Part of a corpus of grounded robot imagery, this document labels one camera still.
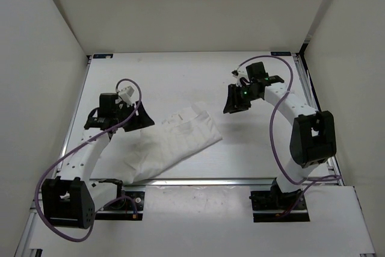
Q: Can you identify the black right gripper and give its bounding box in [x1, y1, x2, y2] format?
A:
[223, 84, 260, 114]

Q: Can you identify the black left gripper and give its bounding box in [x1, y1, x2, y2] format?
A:
[113, 101, 154, 132]

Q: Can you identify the white pleated skirt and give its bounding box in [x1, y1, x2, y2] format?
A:
[122, 102, 223, 184]

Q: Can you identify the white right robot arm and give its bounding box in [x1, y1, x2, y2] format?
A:
[223, 62, 336, 209]

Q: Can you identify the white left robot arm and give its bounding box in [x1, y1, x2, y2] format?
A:
[42, 87, 154, 229]

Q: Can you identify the blue right corner label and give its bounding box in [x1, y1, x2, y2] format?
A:
[271, 51, 292, 57]

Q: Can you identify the blue corner label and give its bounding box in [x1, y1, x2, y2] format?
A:
[271, 51, 292, 57]
[93, 54, 114, 59]

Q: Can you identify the blue left corner label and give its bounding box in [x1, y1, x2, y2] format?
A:
[93, 54, 114, 59]

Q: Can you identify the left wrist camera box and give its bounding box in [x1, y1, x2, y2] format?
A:
[117, 86, 135, 105]

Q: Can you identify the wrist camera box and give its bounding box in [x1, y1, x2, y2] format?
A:
[231, 69, 249, 86]
[117, 86, 135, 105]

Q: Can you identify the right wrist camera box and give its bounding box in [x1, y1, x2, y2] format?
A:
[231, 69, 249, 86]

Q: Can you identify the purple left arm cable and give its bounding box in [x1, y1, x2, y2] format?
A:
[34, 78, 144, 243]

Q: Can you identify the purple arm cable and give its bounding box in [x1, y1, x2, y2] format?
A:
[34, 78, 144, 243]
[233, 54, 342, 185]

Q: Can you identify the aluminium front table rail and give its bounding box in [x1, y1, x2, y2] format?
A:
[90, 176, 343, 188]

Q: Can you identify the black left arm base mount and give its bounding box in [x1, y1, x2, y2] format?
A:
[95, 179, 145, 221]

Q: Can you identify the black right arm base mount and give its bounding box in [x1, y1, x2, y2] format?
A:
[249, 184, 310, 223]

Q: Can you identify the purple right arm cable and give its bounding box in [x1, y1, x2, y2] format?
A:
[233, 54, 342, 185]

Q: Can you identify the aluminium right frame rail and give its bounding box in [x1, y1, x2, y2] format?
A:
[294, 37, 345, 186]

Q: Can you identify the aluminium frame rail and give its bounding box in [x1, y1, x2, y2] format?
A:
[294, 37, 345, 186]
[13, 184, 49, 257]

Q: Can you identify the aluminium left frame rail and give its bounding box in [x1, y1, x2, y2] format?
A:
[13, 184, 49, 257]

